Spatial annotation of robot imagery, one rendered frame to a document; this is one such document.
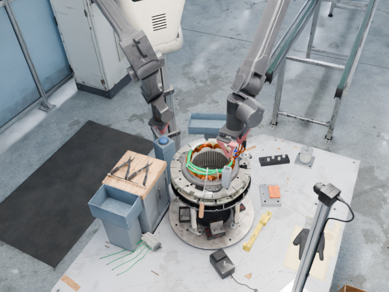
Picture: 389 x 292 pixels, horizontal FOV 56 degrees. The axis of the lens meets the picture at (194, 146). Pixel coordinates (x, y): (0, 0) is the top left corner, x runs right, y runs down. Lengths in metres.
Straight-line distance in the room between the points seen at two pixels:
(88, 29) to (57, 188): 1.39
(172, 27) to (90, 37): 2.01
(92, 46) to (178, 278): 2.48
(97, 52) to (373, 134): 2.53
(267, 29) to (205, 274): 0.96
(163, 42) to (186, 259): 0.90
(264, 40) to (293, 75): 2.98
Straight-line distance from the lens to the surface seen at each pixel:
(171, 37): 1.58
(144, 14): 1.50
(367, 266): 2.65
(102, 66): 3.64
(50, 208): 2.95
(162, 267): 1.59
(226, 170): 1.36
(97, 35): 3.48
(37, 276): 2.67
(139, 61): 1.08
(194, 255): 1.60
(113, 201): 1.55
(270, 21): 1.13
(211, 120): 1.79
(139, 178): 1.50
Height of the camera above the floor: 2.16
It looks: 43 degrees down
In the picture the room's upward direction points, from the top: 3 degrees counter-clockwise
